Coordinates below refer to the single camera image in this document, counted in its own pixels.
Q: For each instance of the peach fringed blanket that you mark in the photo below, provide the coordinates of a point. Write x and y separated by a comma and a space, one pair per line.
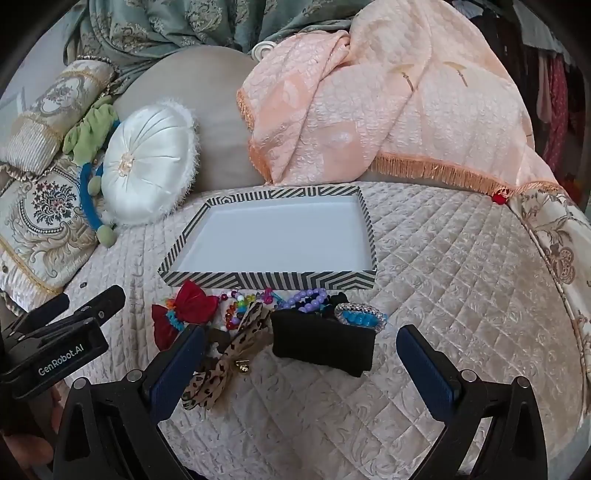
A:
369, 101

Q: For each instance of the green patterned curtain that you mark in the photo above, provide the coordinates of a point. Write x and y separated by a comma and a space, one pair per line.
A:
184, 23

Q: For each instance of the small red pompom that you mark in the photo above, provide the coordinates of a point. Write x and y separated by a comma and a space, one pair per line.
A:
499, 197

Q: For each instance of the round white satin cushion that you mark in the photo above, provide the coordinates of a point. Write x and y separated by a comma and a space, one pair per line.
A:
147, 161

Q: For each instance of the striped cardboard box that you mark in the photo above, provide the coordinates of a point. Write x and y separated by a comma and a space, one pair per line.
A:
277, 230

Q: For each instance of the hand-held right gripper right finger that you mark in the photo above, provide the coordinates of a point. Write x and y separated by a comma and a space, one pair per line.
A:
429, 374

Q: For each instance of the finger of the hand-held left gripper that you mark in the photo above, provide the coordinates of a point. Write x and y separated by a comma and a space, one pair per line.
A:
99, 302
46, 310

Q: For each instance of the red satin bow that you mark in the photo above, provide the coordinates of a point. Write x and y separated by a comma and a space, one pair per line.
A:
194, 300

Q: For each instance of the floral beige bed cover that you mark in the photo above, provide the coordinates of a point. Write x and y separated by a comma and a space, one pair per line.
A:
554, 240

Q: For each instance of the hanging clothes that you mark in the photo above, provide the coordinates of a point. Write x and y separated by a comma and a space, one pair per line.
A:
554, 92

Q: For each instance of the floral embroidered cushion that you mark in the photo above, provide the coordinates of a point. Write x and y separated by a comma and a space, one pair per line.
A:
41, 217

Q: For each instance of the black scrunchie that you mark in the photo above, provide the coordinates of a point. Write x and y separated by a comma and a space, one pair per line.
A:
336, 304

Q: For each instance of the black cloth headband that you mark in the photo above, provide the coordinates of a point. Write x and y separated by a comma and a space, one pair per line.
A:
318, 341

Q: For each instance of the person's left hand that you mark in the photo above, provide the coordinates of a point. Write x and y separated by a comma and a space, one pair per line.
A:
27, 450

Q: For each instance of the ornate beige bolster cushion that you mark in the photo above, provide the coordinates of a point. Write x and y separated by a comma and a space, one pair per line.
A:
51, 110

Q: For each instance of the leopard print bow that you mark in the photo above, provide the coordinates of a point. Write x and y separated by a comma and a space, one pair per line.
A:
217, 374

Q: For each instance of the quilted beige bedspread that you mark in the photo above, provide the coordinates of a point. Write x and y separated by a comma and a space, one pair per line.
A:
461, 277

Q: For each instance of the brown scrunchie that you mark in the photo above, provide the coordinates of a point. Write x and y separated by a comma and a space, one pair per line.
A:
217, 340

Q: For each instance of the green and blue plush toy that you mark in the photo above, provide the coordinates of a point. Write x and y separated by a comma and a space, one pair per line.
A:
85, 198

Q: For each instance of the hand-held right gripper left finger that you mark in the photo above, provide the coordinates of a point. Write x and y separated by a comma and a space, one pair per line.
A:
175, 369

